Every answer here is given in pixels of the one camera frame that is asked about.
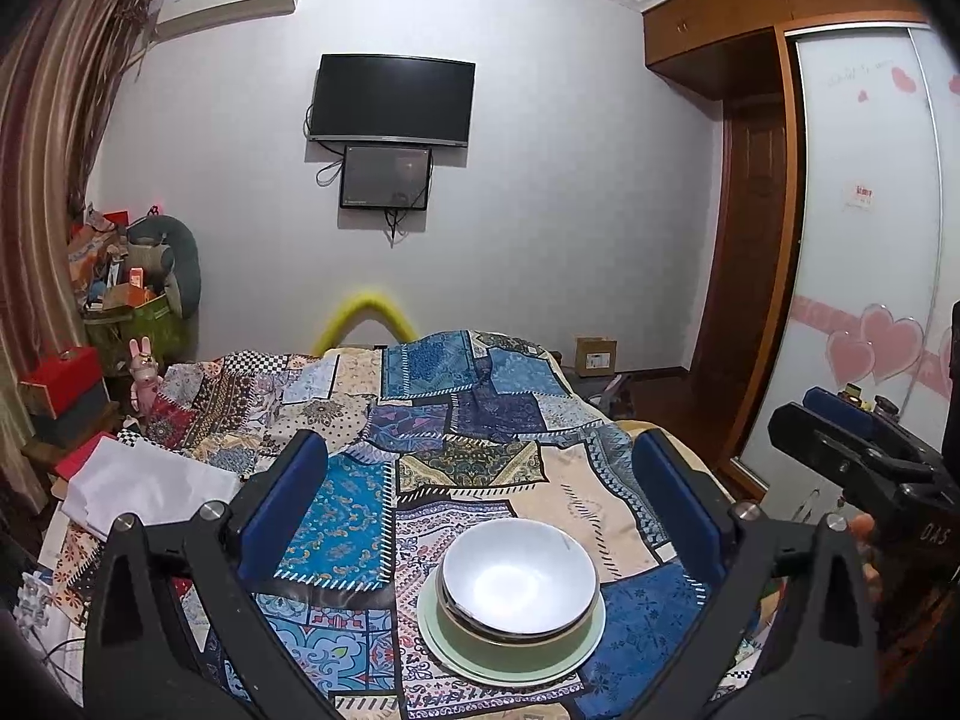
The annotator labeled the white wardrobe sliding door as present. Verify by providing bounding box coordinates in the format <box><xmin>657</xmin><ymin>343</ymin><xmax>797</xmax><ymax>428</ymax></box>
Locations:
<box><xmin>731</xmin><ymin>26</ymin><xmax>960</xmax><ymax>503</ymax></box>

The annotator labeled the grey purple bag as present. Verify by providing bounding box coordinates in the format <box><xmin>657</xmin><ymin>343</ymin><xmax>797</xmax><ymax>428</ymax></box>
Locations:
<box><xmin>566</xmin><ymin>371</ymin><xmax>631</xmax><ymax>421</ymax></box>

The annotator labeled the black wall television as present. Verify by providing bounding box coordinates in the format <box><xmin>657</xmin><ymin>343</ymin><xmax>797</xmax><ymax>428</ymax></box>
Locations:
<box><xmin>309</xmin><ymin>54</ymin><xmax>476</xmax><ymax>147</ymax></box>

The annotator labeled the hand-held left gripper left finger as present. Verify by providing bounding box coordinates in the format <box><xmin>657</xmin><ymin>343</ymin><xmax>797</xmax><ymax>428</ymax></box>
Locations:
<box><xmin>82</xmin><ymin>429</ymin><xmax>342</xmax><ymax>720</ymax></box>

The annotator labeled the pink bunny toy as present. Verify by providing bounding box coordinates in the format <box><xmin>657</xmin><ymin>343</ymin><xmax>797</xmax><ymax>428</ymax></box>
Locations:
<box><xmin>127</xmin><ymin>337</ymin><xmax>162</xmax><ymax>413</ymax></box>

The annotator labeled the green storage box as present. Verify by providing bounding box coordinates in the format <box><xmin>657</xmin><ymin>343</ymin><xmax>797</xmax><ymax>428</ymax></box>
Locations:
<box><xmin>84</xmin><ymin>292</ymin><xmax>188</xmax><ymax>372</ymax></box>

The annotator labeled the striped pink curtain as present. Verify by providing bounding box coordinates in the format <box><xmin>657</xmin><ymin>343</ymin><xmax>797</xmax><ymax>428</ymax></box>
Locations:
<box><xmin>0</xmin><ymin>0</ymin><xmax>158</xmax><ymax>421</ymax></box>

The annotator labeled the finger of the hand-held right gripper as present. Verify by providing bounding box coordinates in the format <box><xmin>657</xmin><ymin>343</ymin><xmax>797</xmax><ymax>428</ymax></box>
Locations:
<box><xmin>802</xmin><ymin>386</ymin><xmax>884</xmax><ymax>441</ymax></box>
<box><xmin>769</xmin><ymin>400</ymin><xmax>914</xmax><ymax>501</ymax></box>

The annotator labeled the grey pillow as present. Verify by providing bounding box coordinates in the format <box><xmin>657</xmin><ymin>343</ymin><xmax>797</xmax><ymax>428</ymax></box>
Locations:
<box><xmin>127</xmin><ymin>216</ymin><xmax>202</xmax><ymax>316</ymax></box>

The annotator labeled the flat red box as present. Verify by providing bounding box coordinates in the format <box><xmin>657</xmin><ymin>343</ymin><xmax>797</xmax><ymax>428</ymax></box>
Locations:
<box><xmin>52</xmin><ymin>431</ymin><xmax>125</xmax><ymax>481</ymax></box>

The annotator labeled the dark grey box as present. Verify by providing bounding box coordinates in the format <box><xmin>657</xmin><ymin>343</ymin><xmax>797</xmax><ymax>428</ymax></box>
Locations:
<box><xmin>34</xmin><ymin>390</ymin><xmax>121</xmax><ymax>445</ymax></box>

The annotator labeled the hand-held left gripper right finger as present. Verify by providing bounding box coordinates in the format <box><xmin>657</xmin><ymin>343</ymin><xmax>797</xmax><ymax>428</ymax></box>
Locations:
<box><xmin>632</xmin><ymin>429</ymin><xmax>878</xmax><ymax>720</ymax></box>

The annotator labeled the patchwork blanket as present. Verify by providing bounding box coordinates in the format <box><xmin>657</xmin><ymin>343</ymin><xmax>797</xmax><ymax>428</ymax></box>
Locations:
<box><xmin>30</xmin><ymin>328</ymin><xmax>758</xmax><ymax>720</ymax></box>

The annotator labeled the brown wooden door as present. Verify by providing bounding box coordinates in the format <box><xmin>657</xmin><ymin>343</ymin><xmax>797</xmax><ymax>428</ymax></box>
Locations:
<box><xmin>686</xmin><ymin>94</ymin><xmax>788</xmax><ymax>481</ymax></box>

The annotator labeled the green plate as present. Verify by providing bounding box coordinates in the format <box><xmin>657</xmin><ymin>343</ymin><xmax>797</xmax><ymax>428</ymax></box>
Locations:
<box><xmin>416</xmin><ymin>574</ymin><xmax>607</xmax><ymax>689</ymax></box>

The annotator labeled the small black wall screen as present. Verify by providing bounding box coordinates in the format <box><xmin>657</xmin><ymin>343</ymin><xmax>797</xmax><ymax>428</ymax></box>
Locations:
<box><xmin>339</xmin><ymin>144</ymin><xmax>434</xmax><ymax>211</ymax></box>

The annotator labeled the person's right hand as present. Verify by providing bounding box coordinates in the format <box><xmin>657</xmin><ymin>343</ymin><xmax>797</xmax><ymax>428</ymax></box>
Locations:
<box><xmin>853</xmin><ymin>514</ymin><xmax>884</xmax><ymax>608</ymax></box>

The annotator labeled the pile of cardboard packages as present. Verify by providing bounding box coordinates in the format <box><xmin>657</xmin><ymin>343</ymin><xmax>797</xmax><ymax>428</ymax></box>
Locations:
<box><xmin>67</xmin><ymin>206</ymin><xmax>162</xmax><ymax>312</ymax></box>

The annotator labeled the white cloth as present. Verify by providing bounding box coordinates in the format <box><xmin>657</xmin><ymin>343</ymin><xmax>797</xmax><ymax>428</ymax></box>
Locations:
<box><xmin>64</xmin><ymin>439</ymin><xmax>241</xmax><ymax>541</ymax></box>

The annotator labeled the wooden overhead cabinet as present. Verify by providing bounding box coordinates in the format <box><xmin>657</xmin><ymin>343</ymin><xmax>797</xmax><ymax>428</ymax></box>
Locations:
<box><xmin>641</xmin><ymin>0</ymin><xmax>931</xmax><ymax>98</ymax></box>

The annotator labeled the pink bowl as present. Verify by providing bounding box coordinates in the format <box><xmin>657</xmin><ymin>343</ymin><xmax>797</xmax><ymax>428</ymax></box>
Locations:
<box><xmin>433</xmin><ymin>577</ymin><xmax>603</xmax><ymax>647</ymax></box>

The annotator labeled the cardboard box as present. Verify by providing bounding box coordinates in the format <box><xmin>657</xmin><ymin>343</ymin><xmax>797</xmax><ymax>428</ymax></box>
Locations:
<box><xmin>574</xmin><ymin>336</ymin><xmax>617</xmax><ymax>376</ymax></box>

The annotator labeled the yellow foam tube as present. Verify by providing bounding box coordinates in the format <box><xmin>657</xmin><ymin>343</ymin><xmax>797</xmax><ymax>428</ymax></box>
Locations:
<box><xmin>311</xmin><ymin>292</ymin><xmax>417</xmax><ymax>355</ymax></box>

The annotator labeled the white air conditioner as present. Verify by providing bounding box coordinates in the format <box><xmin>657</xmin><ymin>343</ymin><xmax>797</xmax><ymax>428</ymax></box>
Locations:
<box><xmin>154</xmin><ymin>0</ymin><xmax>297</xmax><ymax>40</ymax></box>

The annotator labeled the white bowl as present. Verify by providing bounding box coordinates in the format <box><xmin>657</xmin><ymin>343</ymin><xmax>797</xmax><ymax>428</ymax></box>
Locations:
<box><xmin>441</xmin><ymin>517</ymin><xmax>599</xmax><ymax>635</ymax></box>

